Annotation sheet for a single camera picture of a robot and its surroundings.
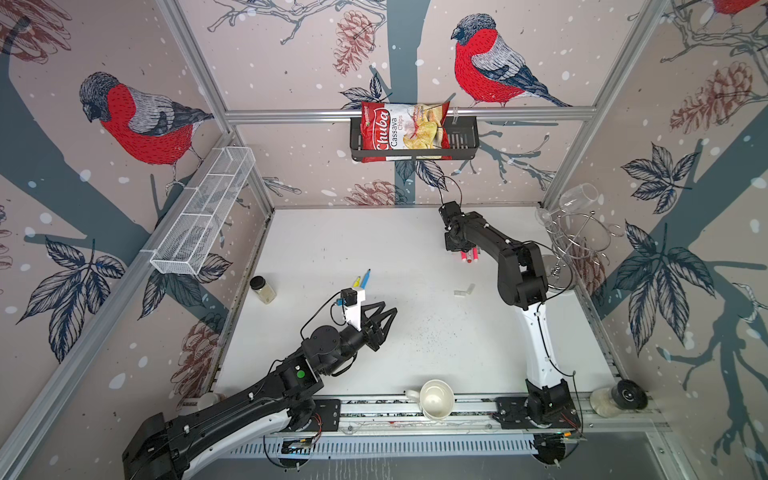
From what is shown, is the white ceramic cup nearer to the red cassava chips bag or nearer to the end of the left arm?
the end of the left arm

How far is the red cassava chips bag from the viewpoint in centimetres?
87

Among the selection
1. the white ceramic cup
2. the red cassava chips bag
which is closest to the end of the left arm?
the white ceramic cup
